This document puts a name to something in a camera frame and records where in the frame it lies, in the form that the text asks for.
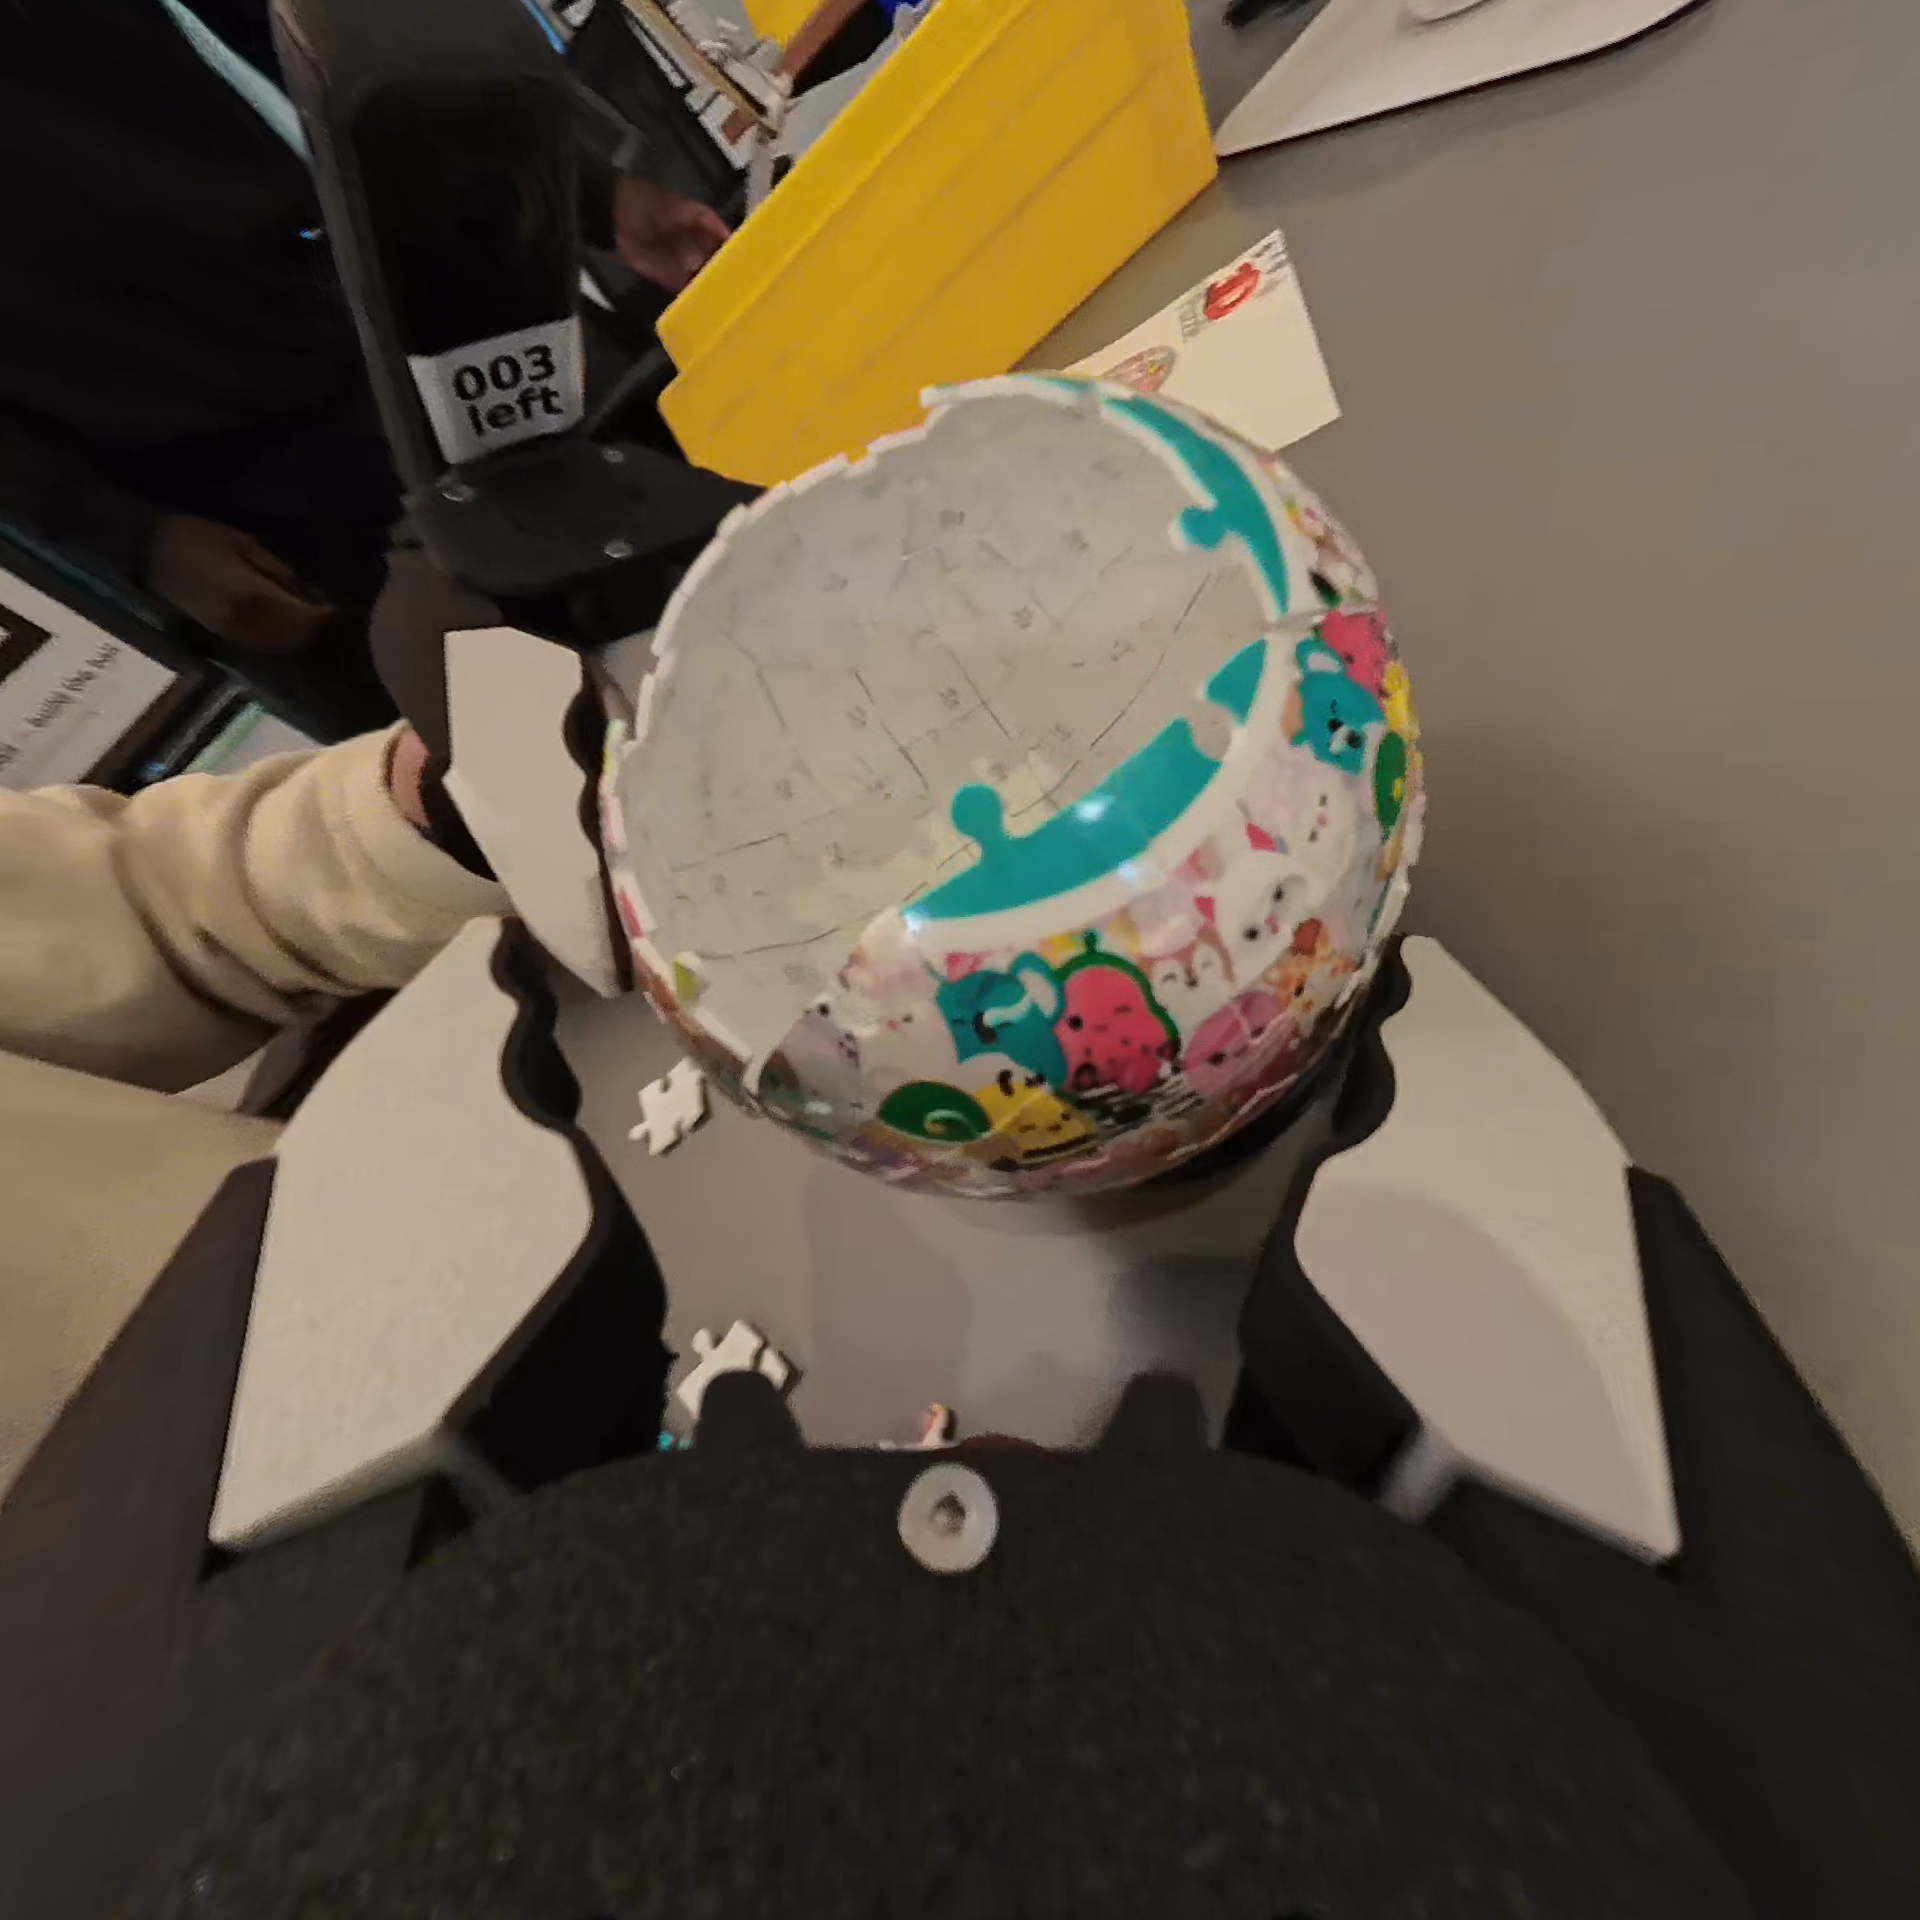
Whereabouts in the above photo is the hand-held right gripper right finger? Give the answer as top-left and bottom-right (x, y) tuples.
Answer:
(1229, 936), (1685, 1565)

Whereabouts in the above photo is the paper sheet with ball pictures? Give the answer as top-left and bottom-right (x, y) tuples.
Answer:
(1062, 229), (1342, 453)

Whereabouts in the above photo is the white puzzle piece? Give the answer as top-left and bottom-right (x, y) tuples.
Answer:
(629, 1056), (710, 1155)
(671, 1320), (796, 1435)

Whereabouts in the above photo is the black framed sign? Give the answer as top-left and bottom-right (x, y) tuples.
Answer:
(0, 566), (204, 792)

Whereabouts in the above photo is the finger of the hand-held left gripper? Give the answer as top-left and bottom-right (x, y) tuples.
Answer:
(443, 628), (633, 998)

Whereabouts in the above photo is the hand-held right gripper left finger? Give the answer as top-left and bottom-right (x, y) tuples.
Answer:
(207, 919), (675, 1555)

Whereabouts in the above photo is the yellow plastic bin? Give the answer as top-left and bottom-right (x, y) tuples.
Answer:
(656, 0), (1220, 485)

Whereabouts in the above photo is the person's left hand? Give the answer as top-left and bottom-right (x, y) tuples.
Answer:
(384, 720), (452, 826)

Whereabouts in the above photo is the colourful puzzle ball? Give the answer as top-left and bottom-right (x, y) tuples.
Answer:
(599, 373), (1425, 1201)

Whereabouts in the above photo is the person's left forearm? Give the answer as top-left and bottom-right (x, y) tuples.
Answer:
(0, 728), (513, 1098)

